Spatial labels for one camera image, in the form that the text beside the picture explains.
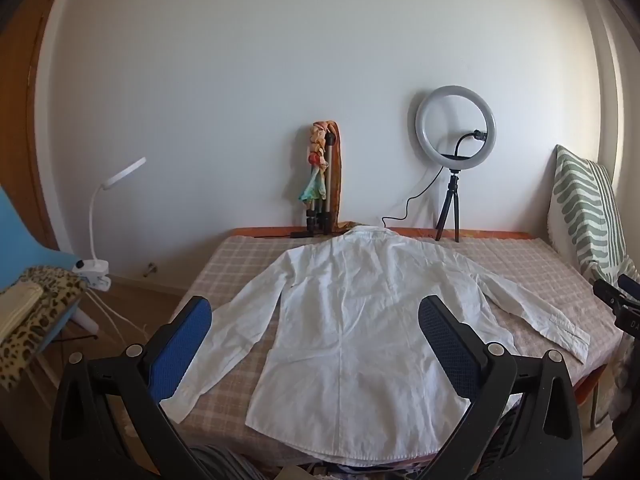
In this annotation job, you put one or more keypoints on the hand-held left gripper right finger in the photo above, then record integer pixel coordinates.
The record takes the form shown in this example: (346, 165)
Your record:
(450, 352)

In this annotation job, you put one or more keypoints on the white long-sleeved shirt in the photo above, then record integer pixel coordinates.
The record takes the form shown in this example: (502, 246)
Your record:
(350, 310)

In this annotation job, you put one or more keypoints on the small black tripod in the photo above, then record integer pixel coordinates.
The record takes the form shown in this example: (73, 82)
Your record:
(452, 195)

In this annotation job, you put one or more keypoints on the cream folded cloth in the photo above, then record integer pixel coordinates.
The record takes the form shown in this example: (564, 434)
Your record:
(15, 305)

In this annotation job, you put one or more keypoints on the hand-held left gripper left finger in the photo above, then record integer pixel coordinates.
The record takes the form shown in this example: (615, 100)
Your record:
(185, 342)

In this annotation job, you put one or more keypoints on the small metal door stop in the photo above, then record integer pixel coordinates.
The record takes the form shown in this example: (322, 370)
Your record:
(150, 269)

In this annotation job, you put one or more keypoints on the wooden door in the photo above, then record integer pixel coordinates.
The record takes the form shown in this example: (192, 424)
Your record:
(45, 110)

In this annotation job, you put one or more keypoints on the white framed window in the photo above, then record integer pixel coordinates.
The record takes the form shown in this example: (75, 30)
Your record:
(611, 110)

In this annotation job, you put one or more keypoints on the silver tripod stand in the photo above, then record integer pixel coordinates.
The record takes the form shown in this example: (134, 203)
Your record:
(330, 180)

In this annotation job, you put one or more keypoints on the blue chair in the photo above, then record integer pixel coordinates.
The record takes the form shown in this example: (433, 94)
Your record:
(20, 240)

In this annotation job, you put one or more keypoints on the orange scarf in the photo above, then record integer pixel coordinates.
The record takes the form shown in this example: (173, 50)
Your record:
(338, 170)

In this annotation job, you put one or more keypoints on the leopard print cloth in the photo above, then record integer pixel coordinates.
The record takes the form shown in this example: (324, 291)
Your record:
(50, 305)

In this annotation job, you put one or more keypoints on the white clip desk lamp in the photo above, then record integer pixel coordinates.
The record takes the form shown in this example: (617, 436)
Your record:
(92, 210)

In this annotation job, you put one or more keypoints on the colourful printed cloth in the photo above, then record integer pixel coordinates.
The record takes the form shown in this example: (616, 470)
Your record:
(315, 180)

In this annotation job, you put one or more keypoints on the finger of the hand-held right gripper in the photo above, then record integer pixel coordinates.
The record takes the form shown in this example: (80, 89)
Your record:
(607, 291)
(630, 282)

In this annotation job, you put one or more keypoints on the beige checked blanket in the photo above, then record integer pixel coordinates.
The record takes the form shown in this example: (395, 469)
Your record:
(240, 262)

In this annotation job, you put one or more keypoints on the green striped white pillow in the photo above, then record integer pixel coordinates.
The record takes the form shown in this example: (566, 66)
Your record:
(580, 210)

